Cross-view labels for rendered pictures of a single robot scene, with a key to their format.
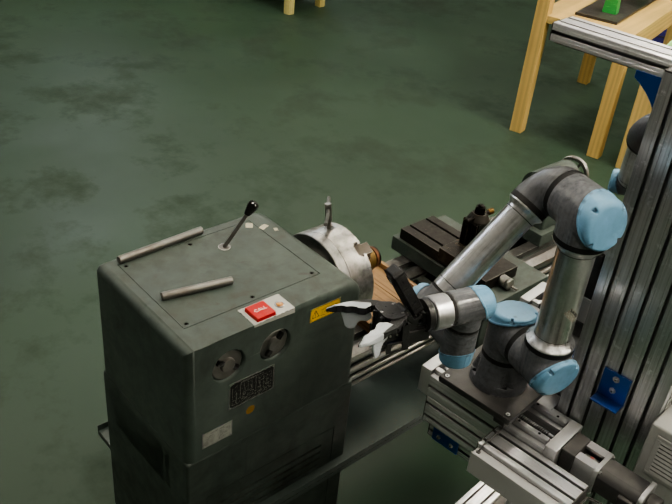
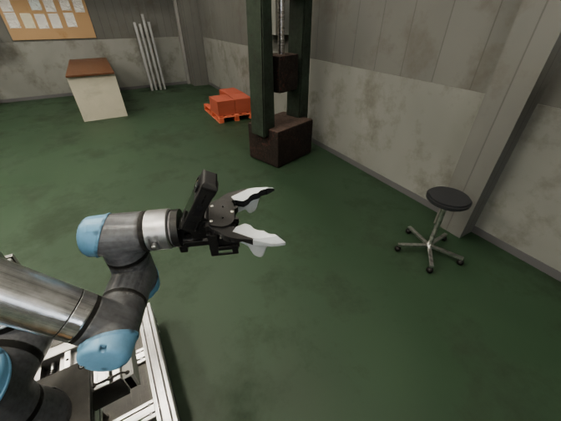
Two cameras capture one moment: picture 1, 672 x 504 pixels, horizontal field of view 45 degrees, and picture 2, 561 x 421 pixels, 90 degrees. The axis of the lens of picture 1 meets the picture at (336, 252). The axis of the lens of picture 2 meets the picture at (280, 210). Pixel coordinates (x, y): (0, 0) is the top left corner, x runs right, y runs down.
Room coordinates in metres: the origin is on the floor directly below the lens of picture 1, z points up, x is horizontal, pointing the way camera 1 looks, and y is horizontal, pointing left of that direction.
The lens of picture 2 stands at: (1.69, 0.12, 1.89)
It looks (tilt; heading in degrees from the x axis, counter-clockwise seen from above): 35 degrees down; 199
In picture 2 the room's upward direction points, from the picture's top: straight up
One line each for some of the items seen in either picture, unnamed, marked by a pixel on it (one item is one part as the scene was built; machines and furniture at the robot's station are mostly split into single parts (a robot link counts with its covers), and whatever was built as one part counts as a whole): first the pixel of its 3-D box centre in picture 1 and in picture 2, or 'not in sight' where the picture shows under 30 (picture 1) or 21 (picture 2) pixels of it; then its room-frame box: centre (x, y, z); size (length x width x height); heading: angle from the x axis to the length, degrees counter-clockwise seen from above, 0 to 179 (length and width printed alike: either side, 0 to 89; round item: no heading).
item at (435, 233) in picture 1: (457, 251); not in sight; (2.61, -0.45, 0.95); 0.43 x 0.18 x 0.04; 44
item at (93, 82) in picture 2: not in sight; (96, 85); (-3.66, -6.41, 0.45); 2.64 x 0.85 x 0.90; 49
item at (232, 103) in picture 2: not in sight; (227, 103); (-4.04, -3.13, 0.21); 1.18 x 0.82 x 0.43; 49
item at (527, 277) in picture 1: (467, 261); not in sight; (2.63, -0.50, 0.89); 0.53 x 0.30 x 0.06; 44
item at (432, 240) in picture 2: not in sight; (435, 223); (-0.67, 0.79, 0.32); 0.60 x 0.57 x 0.63; 126
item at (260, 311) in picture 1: (260, 312); not in sight; (1.71, 0.18, 1.26); 0.06 x 0.06 x 0.02; 44
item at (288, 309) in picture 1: (266, 317); not in sight; (1.73, 0.17, 1.23); 0.13 x 0.08 x 0.06; 134
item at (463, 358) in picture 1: (454, 337); (133, 278); (1.43, -0.28, 1.46); 0.11 x 0.08 x 0.11; 28
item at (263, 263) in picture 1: (229, 325); not in sight; (1.89, 0.29, 1.06); 0.59 x 0.48 x 0.39; 134
